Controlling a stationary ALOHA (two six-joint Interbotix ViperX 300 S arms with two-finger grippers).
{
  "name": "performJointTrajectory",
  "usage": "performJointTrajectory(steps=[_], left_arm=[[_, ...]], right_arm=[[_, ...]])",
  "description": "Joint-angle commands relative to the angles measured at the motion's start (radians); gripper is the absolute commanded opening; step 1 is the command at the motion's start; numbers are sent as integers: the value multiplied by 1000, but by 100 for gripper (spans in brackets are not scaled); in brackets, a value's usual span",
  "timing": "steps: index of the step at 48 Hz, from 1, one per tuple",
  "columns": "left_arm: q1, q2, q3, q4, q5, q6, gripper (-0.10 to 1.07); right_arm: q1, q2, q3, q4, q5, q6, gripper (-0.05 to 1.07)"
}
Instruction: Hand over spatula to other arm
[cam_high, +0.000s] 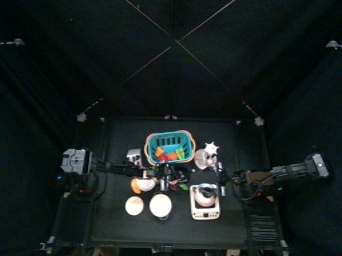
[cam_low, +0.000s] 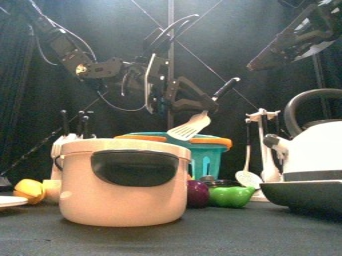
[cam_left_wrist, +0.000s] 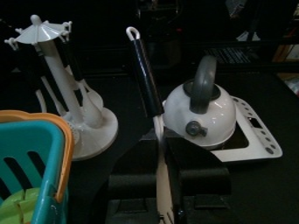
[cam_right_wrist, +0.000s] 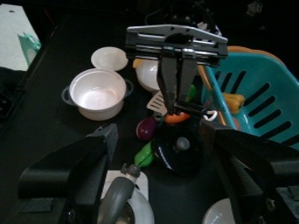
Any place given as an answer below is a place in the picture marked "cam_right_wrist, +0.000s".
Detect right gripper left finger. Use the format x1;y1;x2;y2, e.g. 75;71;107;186
16;122;120;224

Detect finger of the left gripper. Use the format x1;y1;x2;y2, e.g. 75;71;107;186
176;56;200;114
156;55;182;116

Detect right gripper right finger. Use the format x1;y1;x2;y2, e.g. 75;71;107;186
199;117;299;224

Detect white spatula with black handle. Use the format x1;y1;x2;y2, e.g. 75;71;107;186
146;90;208;116

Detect green toy vegetable piece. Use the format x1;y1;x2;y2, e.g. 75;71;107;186
186;83;199;103

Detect white toy bowl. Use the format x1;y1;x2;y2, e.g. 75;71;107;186
135;59;164;93

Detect yellow orange toy fruit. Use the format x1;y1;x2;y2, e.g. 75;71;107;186
131;57;146;70

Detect small white toy dish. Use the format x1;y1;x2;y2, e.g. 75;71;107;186
90;45;130;73

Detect yellow toy pepper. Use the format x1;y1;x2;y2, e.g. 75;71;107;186
220;92;247;115

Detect purple toy eggplant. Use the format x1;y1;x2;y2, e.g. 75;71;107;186
135;115;159;143

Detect green toy pepper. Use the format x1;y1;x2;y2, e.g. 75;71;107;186
134;141;156;169

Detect white round toy plate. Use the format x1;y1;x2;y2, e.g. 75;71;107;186
200;197;239;224

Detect black pan lid grey knob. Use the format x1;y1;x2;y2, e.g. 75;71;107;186
150;122;207;178

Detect white toy kettle grey handle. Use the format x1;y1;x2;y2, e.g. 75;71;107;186
96;162;156;224

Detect small white ring hook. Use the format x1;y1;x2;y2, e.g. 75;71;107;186
200;109;219;123

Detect cream toy pot grey handles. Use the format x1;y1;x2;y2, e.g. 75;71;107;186
60;67;136;123

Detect teal basket with orange handles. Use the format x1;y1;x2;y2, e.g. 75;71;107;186
198;45;299;152

